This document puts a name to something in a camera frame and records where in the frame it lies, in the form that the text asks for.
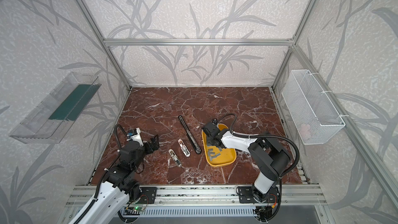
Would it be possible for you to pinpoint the beige white stapler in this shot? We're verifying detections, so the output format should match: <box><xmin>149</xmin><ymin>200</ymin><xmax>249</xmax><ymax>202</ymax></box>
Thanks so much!
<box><xmin>169</xmin><ymin>149</ymin><xmax>182</xmax><ymax>167</ymax></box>

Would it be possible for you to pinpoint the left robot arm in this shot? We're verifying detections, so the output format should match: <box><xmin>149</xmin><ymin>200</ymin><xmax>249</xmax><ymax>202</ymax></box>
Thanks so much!
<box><xmin>70</xmin><ymin>135</ymin><xmax>160</xmax><ymax>224</ymax></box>

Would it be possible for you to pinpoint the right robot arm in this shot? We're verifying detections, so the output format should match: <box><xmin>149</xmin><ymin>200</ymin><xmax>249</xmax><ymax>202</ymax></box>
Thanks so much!
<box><xmin>202</xmin><ymin>122</ymin><xmax>300</xmax><ymax>203</ymax></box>

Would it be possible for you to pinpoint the yellow plastic tray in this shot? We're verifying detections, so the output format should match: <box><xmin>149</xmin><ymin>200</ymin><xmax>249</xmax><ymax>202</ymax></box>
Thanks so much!
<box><xmin>202</xmin><ymin>131</ymin><xmax>237</xmax><ymax>168</ymax></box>

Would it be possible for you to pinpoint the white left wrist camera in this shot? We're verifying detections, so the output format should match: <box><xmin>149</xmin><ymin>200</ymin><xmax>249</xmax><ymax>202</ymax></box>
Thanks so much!
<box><xmin>126</xmin><ymin>128</ymin><xmax>144</xmax><ymax>146</ymax></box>

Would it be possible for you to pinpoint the white slotted cable duct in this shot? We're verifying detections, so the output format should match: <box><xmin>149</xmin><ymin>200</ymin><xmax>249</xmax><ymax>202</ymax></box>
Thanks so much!
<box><xmin>122</xmin><ymin>206</ymin><xmax>261</xmax><ymax>218</ymax></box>

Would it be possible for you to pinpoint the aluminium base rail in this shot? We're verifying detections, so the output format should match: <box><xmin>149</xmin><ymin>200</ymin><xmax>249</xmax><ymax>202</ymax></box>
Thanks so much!
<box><xmin>62</xmin><ymin>184</ymin><xmax>327</xmax><ymax>207</ymax></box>

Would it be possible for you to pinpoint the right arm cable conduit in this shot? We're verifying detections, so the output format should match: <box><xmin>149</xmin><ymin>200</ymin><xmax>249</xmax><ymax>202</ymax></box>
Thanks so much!
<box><xmin>214</xmin><ymin>113</ymin><xmax>301</xmax><ymax>222</ymax></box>

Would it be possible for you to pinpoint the clear plastic wall bin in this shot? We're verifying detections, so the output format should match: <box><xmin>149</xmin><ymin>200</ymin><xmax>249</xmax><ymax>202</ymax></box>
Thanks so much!
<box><xmin>9</xmin><ymin>72</ymin><xmax>102</xmax><ymax>144</ymax></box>

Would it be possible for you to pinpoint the white wire wall basket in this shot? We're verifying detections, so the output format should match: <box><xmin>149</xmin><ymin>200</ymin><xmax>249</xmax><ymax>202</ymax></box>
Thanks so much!
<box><xmin>282</xmin><ymin>69</ymin><xmax>345</xmax><ymax>145</ymax></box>

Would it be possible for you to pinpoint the aluminium frame crossbar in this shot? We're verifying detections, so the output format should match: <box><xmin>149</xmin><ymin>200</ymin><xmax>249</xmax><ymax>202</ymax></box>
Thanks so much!
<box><xmin>102</xmin><ymin>39</ymin><xmax>293</xmax><ymax>46</ymax></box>

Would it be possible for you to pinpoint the aluminium frame corner post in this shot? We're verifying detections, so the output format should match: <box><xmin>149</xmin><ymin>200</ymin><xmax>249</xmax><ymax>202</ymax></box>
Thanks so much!
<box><xmin>75</xmin><ymin>0</ymin><xmax>131</xmax><ymax>90</ymax></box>

